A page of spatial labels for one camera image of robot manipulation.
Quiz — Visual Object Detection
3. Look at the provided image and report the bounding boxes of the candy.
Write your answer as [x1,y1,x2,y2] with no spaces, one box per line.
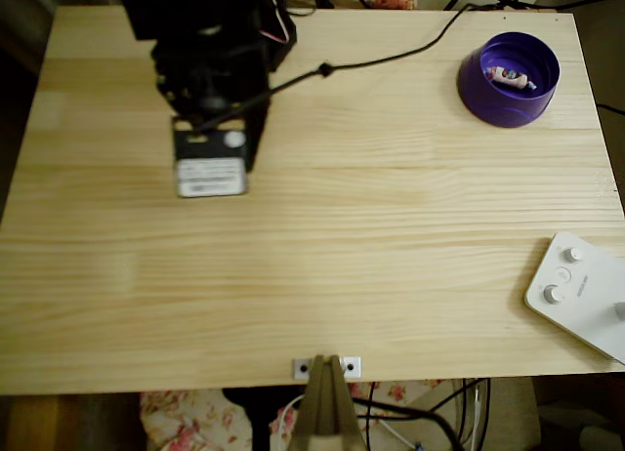
[482,65,538,93]

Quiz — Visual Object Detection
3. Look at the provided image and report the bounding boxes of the purple bowl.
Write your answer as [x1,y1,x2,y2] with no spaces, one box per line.
[456,30,562,129]

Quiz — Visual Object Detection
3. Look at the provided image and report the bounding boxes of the grey curtain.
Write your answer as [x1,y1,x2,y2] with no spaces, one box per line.
[0,0,56,79]

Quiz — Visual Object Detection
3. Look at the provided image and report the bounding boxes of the white lamp base with knobs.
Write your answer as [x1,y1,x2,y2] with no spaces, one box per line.
[523,230,625,365]

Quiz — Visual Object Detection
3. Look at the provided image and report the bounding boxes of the white red servo wires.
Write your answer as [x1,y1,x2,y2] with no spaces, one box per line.
[258,0,295,46]

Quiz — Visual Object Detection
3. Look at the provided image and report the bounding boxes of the black camera cable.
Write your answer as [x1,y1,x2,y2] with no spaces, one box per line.
[193,1,473,133]

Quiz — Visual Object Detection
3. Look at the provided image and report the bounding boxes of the aluminium extrusion post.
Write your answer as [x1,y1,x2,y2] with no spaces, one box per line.
[291,353,368,451]

